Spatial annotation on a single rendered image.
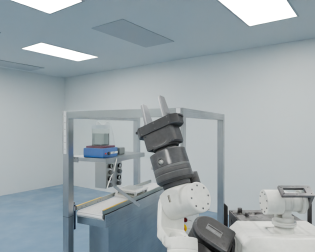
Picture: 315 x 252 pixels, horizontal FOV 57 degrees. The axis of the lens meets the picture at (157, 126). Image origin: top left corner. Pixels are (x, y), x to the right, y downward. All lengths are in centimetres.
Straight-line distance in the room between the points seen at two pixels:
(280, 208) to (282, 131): 422
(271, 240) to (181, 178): 31
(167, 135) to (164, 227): 21
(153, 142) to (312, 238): 48
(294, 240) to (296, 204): 9
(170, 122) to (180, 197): 17
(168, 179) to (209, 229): 24
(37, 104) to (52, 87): 65
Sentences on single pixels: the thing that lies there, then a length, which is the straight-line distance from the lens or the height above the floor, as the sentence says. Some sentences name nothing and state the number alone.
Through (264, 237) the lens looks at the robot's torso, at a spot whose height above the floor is 129.
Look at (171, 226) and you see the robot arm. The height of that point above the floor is 135.
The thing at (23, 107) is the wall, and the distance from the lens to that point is 773.
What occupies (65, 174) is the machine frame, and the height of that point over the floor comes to 119.
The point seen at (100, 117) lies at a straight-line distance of 221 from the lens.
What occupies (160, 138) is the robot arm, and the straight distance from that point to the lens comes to 69.
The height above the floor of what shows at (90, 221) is 81.
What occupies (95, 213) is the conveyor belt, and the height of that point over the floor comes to 88.
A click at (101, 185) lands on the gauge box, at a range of 233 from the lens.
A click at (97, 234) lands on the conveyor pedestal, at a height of 67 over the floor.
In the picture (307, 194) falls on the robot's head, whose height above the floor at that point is 139.
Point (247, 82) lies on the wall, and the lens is 526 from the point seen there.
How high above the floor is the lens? 157
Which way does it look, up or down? level
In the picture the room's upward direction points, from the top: straight up
